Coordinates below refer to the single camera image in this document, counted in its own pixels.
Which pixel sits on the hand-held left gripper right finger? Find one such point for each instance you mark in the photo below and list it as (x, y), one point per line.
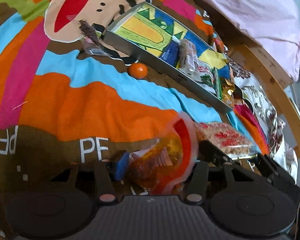
(210, 152)

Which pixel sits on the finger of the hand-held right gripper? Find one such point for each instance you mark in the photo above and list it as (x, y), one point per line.
(275, 167)

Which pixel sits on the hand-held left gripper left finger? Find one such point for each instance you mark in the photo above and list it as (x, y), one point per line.
(121, 166)

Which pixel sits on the beige snack packet red print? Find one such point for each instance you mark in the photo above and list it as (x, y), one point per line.
(222, 137)

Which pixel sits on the orange red snack packet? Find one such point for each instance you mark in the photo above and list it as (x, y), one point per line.
(165, 160)

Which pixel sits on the gold orange snack packet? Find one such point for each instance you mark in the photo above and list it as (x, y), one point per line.
(226, 91)

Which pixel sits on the brown snack packet clear wrap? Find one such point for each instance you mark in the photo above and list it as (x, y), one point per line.
(188, 57)

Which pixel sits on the grey tray with colourful print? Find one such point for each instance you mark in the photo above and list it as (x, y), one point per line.
(130, 45)

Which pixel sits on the green and white snack packet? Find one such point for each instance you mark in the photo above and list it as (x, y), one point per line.
(206, 76)

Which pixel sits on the colourful printed blanket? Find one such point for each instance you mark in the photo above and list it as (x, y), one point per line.
(65, 100)

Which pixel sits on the orange tangerine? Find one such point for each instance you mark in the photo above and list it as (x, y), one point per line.
(138, 70)

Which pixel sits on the blue snack packet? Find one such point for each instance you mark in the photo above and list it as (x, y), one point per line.
(170, 53)

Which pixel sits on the dark dried fruit packet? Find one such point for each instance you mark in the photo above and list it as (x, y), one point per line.
(88, 31)

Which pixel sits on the pink pillow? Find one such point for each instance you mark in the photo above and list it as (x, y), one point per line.
(252, 12)

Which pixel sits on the wooden bed frame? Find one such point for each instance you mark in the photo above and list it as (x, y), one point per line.
(265, 67)

